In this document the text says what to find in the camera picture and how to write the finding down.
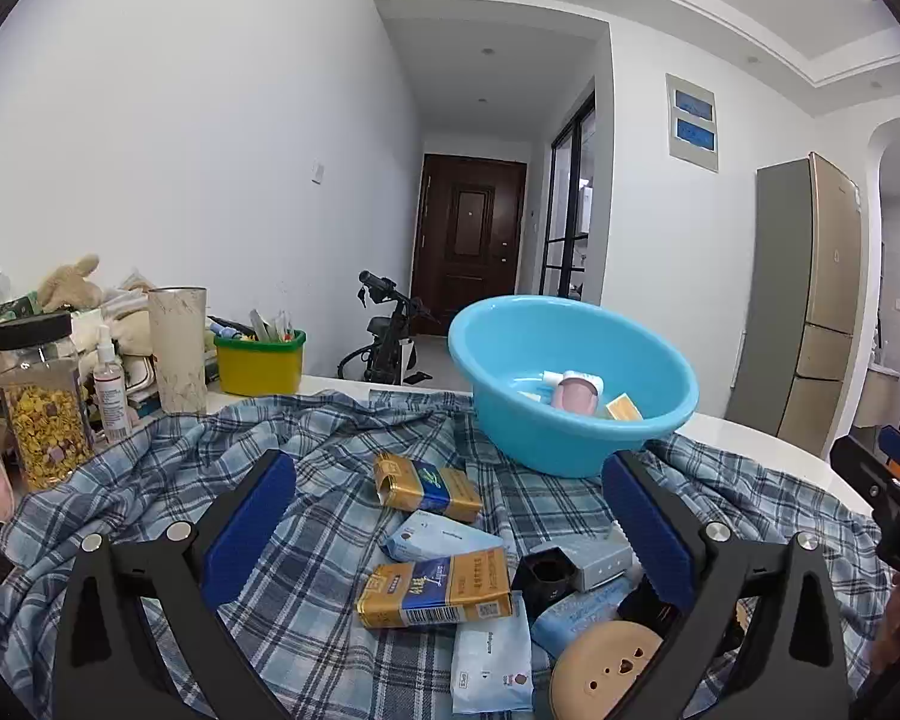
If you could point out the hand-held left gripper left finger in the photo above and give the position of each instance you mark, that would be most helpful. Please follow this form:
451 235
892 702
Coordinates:
251 521

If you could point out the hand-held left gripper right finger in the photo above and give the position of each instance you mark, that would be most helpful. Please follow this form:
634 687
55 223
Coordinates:
649 525

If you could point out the brown leather pouch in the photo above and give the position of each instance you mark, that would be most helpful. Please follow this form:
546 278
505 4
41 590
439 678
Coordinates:
576 399

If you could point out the small white tube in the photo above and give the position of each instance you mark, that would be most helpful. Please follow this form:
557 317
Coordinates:
549 382

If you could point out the blue plastic basin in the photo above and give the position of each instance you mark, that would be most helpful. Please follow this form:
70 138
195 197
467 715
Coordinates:
510 360

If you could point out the yellow green-rimmed container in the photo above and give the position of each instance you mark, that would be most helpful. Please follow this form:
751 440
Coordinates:
259 367

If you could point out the grey cardboard box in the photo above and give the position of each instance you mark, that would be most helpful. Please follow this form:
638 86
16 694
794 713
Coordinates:
596 562

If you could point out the white washbasin cabinet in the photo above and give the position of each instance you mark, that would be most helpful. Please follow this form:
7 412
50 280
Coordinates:
877 390

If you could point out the black plush with pink bow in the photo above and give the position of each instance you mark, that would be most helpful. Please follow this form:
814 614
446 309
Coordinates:
639 604

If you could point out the blue plaid cloth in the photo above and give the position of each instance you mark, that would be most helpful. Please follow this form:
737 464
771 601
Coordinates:
330 465

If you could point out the black box with round hole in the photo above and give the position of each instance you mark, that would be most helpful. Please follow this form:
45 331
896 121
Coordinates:
544 577

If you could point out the light blue wipes packet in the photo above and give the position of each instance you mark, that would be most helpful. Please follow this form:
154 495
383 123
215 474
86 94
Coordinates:
439 536
491 660
577 619

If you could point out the round beige disc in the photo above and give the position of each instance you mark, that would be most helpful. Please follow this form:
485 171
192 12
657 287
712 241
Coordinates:
600 671

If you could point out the open-ended gold blue carton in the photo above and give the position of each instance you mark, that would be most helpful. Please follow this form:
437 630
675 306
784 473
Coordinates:
427 487

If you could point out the tall beige speckled tumbler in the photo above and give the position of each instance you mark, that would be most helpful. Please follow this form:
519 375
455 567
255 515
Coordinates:
178 352

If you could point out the gold refrigerator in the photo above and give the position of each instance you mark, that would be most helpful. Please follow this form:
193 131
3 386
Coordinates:
795 300

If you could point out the white spray bottle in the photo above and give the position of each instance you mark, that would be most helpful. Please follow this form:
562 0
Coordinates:
112 390

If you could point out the bundle of small sachets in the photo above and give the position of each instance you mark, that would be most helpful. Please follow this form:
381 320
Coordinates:
266 330

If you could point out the gold blue cigarette carton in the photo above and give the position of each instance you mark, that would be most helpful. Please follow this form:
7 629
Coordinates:
435 589

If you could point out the black scooter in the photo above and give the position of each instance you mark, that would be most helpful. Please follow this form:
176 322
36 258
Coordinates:
386 337

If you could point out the cereal jar with black lid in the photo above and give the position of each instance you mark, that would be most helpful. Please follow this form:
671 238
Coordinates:
45 420

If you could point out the beige plush toy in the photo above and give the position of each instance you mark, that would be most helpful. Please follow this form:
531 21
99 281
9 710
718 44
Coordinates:
67 281

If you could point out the black-framed glass door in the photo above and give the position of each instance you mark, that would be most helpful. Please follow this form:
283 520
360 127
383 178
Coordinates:
570 210

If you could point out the dark wooden door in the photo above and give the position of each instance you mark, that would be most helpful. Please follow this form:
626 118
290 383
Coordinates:
465 240

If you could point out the white light switch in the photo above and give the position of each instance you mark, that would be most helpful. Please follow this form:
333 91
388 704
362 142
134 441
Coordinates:
317 172

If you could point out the wall electrical panel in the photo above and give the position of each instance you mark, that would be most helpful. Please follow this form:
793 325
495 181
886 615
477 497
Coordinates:
694 124

